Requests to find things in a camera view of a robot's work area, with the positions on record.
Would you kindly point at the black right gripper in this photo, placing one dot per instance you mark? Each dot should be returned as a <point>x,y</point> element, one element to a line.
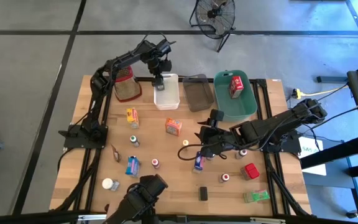
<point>217,140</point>

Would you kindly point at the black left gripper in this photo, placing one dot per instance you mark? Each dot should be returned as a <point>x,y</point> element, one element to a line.
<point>158,81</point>

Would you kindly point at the yellow food colouring bottle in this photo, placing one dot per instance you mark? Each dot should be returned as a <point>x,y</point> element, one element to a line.
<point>185,143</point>

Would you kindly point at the orange Mini Wheats box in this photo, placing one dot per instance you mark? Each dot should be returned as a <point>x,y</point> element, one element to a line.
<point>173,126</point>

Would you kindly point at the yellow Corn Pops box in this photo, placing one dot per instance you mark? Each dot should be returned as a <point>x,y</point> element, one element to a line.
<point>132,117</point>

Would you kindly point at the purple-capped food colouring bottle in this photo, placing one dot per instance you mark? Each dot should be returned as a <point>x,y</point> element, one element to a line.
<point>241,153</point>

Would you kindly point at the red cereal box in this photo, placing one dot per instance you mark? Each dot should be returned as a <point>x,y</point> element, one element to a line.
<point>236,87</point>

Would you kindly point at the pink-capped food colouring bottle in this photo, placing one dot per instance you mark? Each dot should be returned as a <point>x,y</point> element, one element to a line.
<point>155,163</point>

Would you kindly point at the red-lid spice jar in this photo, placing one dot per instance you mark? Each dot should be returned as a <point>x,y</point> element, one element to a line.
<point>251,171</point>

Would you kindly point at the green-capped food colouring bottle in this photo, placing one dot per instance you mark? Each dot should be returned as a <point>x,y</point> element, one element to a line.
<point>134,140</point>

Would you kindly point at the Mini Wheats cereal box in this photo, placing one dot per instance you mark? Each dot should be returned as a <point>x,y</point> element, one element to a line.
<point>116,153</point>

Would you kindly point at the white-lid seasoning jar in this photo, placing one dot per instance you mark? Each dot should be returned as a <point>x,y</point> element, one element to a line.
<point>108,183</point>

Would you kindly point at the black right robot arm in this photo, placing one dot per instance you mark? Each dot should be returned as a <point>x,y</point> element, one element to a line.
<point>275,124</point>

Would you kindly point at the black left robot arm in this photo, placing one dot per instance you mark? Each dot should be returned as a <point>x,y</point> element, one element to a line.
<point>123,59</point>

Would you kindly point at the white plastic bin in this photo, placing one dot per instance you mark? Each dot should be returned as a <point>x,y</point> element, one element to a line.
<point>167,96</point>

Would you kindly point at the red metal box grater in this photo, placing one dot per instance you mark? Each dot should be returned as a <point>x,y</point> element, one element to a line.
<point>126,88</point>

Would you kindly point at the blue Frosted Flakes box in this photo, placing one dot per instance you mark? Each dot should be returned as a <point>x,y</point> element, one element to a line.
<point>198,163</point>

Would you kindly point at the grey translucent plastic bin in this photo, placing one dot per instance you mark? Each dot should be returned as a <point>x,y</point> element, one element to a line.
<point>198,93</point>

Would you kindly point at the green plastic bin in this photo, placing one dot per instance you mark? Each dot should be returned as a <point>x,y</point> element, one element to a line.
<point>235,109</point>

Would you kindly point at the red-capped food colouring bottle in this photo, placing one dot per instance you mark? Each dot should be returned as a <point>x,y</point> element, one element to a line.
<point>225,177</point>

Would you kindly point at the dark pepper tin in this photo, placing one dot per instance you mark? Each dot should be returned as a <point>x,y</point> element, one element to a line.
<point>203,193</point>

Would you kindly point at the blue Rice Krispies box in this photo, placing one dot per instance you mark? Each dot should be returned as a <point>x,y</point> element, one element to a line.
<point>132,166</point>

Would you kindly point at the green snack packet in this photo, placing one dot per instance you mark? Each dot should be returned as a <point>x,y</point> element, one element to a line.
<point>256,196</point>

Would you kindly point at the black floor fan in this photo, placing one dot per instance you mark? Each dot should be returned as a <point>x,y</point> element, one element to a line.
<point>213,14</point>

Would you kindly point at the yellow power plug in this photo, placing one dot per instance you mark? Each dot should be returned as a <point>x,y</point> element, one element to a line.
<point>296,93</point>

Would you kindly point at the white paper sheet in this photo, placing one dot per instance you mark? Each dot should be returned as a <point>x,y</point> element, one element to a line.
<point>314,161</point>

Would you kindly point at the black aluminium table frame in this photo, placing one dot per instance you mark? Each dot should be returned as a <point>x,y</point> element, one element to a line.
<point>264,93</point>

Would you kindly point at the silver metal bracket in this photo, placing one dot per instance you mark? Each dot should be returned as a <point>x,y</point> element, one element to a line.
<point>92,217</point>
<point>267,220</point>

